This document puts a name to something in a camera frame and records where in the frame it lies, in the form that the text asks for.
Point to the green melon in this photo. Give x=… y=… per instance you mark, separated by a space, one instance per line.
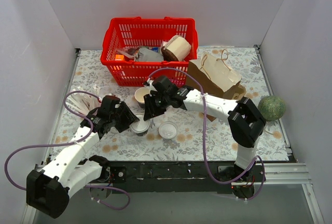
x=272 y=107

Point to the pink cup of straws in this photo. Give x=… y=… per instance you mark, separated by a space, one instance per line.
x=82 y=103

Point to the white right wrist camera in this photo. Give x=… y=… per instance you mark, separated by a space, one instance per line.
x=151 y=90

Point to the brown paper bag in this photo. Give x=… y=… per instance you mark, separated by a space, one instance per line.
x=212 y=80

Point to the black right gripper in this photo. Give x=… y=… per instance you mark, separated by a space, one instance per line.
x=153 y=103

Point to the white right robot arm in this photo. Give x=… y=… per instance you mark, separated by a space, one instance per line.
x=245 y=120

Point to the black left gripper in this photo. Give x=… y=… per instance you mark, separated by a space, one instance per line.
x=124 y=115

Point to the black paper coffee cup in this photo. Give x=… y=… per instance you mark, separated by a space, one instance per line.
x=140 y=132

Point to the brown cardboard cup carrier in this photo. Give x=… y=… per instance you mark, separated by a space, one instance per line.
x=237 y=92

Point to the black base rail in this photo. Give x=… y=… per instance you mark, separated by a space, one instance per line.
x=186 y=176

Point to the clear plastic snack packet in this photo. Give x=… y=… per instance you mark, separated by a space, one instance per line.
x=129 y=53

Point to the white plastic cup lid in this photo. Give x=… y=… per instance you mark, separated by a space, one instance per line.
x=168 y=130

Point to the red plastic shopping basket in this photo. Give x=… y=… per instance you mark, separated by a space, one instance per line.
x=152 y=34

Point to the grey crumpled pouch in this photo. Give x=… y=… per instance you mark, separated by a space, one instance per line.
x=147 y=55

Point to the orange snack box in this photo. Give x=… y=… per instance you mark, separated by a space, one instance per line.
x=119 y=57

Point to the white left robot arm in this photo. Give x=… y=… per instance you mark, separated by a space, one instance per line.
x=50 y=189

